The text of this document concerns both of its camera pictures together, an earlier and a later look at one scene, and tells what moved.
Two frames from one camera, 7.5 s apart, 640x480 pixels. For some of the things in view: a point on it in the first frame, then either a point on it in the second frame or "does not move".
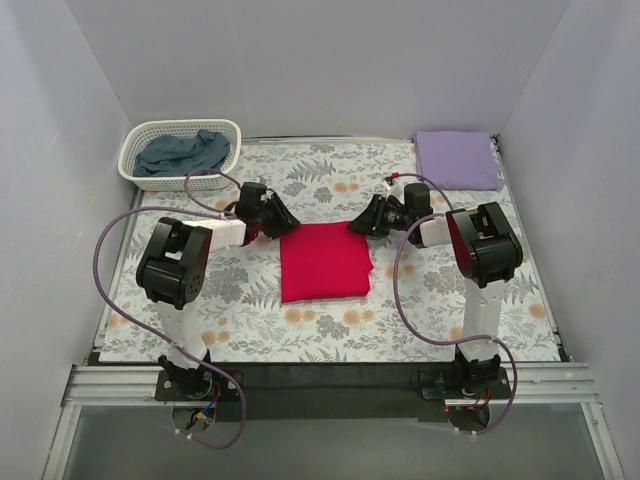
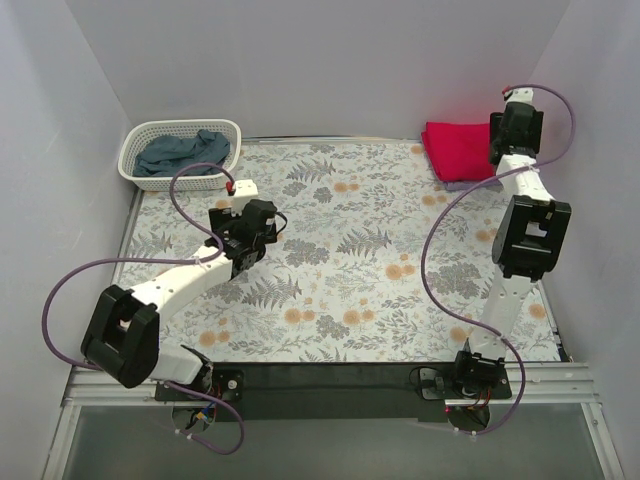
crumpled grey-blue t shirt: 174,156 does not move
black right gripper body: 377,216 → 498,151
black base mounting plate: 364,392 does not move
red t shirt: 323,260 → 459,151
